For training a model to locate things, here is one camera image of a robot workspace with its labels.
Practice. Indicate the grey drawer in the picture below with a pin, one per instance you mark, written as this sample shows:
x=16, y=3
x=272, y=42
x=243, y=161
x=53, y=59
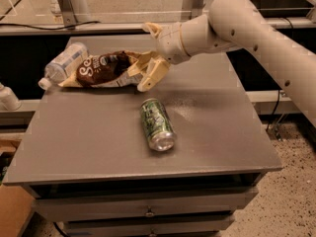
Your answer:
x=146, y=204
x=150, y=227

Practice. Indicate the lower grey drawer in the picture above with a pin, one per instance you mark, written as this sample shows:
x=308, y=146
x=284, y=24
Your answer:
x=150, y=227

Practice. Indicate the grey metal bracket right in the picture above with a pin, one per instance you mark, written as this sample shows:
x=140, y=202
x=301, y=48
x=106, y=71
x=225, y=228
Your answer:
x=191, y=9

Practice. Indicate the grey drawer cabinet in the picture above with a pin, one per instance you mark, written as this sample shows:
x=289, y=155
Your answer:
x=90, y=142

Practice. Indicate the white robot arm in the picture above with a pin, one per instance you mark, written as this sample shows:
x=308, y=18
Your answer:
x=226, y=24

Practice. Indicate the clear plastic water bottle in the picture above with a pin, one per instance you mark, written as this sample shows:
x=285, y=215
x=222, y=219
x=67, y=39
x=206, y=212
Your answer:
x=61, y=67

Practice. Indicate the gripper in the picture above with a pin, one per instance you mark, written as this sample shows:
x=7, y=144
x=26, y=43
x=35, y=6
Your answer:
x=169, y=43

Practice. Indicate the green soda can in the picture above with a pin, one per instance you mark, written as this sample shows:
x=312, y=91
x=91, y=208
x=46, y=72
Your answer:
x=157, y=126

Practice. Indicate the grey metal bracket left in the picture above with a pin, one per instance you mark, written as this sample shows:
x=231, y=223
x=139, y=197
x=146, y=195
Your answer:
x=67, y=13

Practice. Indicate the grey metal bracket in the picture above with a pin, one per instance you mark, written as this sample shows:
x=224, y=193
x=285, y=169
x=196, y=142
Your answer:
x=67, y=13
x=191, y=9

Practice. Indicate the white pipe at left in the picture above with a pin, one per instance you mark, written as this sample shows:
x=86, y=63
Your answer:
x=8, y=98

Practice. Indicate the brown chip bag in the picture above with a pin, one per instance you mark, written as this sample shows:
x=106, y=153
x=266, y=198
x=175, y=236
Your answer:
x=108, y=70

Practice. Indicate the brown cardboard box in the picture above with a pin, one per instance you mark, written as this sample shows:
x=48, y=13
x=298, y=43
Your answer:
x=15, y=211

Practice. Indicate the upper grey drawer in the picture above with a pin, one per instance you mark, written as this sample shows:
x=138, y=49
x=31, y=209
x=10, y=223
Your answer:
x=146, y=204

